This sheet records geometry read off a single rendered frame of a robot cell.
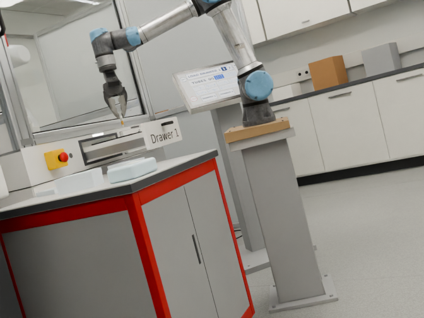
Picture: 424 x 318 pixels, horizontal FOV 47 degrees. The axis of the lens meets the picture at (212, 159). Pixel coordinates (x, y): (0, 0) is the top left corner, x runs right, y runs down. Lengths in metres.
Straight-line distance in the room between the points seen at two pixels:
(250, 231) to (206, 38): 1.57
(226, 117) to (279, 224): 0.98
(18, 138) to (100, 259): 0.65
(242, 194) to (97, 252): 1.60
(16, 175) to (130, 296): 0.73
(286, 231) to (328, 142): 2.78
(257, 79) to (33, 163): 0.92
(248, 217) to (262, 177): 0.89
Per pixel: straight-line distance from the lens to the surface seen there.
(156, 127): 2.06
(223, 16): 2.03
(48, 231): 1.60
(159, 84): 4.06
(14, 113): 1.97
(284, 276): 2.23
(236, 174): 2.94
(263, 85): 2.00
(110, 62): 2.02
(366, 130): 4.78
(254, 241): 3.02
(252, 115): 2.14
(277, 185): 2.13
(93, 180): 1.57
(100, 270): 1.52
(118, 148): 2.08
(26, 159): 1.94
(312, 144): 4.92
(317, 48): 5.57
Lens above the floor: 0.87
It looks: 4 degrees down
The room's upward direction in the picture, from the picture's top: 15 degrees counter-clockwise
